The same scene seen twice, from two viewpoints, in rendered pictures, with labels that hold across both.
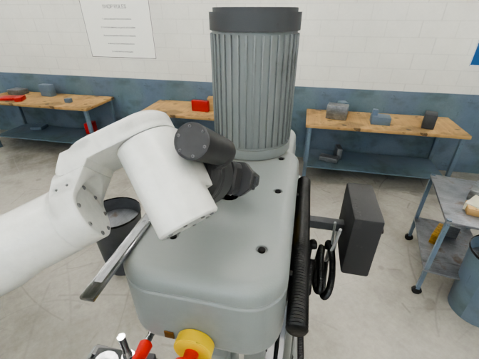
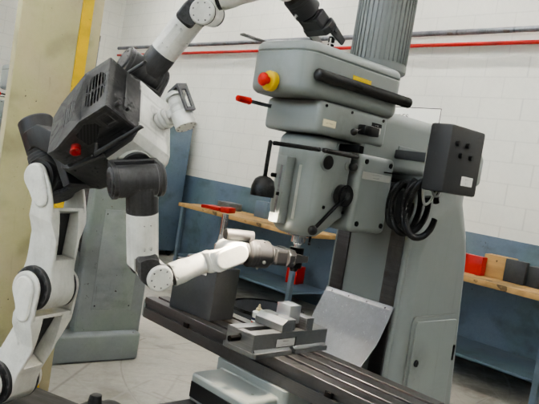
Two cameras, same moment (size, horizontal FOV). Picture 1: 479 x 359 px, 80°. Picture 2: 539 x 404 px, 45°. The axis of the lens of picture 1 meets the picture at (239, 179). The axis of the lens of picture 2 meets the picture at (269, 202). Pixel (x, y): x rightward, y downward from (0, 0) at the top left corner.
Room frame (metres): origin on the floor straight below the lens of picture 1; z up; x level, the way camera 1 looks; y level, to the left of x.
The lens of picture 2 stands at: (-1.34, -1.07, 1.51)
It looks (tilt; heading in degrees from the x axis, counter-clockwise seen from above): 3 degrees down; 34
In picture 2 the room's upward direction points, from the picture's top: 9 degrees clockwise
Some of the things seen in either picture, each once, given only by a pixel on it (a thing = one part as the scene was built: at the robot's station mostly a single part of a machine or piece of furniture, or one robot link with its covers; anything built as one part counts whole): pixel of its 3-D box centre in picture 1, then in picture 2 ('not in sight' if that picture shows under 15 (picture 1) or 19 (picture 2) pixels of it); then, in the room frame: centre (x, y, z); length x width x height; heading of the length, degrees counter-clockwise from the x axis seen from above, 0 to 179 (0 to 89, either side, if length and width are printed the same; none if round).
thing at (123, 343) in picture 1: (125, 346); (223, 228); (0.53, 0.37, 1.26); 0.03 x 0.03 x 0.11
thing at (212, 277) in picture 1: (232, 221); (327, 81); (0.49, 0.02, 1.81); 0.47 x 0.26 x 0.16; 168
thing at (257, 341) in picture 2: not in sight; (278, 330); (0.44, 0.02, 0.99); 0.35 x 0.15 x 0.11; 170
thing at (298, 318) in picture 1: (299, 232); (365, 89); (0.48, -0.13, 1.79); 0.45 x 0.04 x 0.04; 168
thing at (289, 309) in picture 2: not in sight; (288, 312); (0.47, 0.01, 1.05); 0.06 x 0.05 x 0.06; 80
